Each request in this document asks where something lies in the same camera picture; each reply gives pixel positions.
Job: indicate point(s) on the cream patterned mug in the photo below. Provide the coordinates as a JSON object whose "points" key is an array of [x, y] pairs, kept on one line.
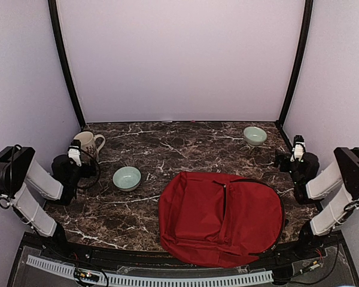
{"points": [[88, 143]]}

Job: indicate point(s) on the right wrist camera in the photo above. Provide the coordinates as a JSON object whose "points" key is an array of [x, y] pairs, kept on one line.
{"points": [[298, 149]]}

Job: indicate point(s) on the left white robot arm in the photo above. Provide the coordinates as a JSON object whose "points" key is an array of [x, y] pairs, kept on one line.
{"points": [[20, 173]]}

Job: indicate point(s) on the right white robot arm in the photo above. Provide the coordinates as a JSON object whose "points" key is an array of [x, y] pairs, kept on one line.
{"points": [[337, 185]]}

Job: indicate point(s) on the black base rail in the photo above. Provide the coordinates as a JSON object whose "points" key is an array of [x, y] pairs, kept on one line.
{"points": [[333, 248]]}

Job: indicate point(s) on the black frame post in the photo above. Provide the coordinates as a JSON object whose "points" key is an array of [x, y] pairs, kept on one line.
{"points": [[63, 59], [303, 37]]}

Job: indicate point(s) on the left black frame post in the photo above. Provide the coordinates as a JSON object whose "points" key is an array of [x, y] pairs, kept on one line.
{"points": [[63, 59]]}

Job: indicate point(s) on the right black frame post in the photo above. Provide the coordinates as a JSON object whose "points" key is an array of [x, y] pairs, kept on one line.
{"points": [[303, 37]]}

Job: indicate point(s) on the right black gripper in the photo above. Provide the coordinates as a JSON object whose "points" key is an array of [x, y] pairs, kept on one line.
{"points": [[279, 156]]}

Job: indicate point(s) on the celadon bowl far right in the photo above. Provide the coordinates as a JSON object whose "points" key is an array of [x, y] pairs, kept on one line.
{"points": [[255, 136]]}

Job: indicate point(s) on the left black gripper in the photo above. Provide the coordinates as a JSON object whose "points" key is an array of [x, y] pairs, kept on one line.
{"points": [[87, 173]]}

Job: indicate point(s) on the white slotted cable duct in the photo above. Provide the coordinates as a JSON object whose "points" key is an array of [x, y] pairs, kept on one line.
{"points": [[136, 276]]}

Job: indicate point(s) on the red student backpack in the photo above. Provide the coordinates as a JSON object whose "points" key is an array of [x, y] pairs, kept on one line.
{"points": [[219, 220]]}

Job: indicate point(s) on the celadon bowl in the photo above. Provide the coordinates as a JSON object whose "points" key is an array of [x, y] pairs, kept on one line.
{"points": [[255, 136], [127, 178]]}

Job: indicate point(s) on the celadon bowl near left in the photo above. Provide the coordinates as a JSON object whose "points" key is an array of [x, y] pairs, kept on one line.
{"points": [[127, 178]]}

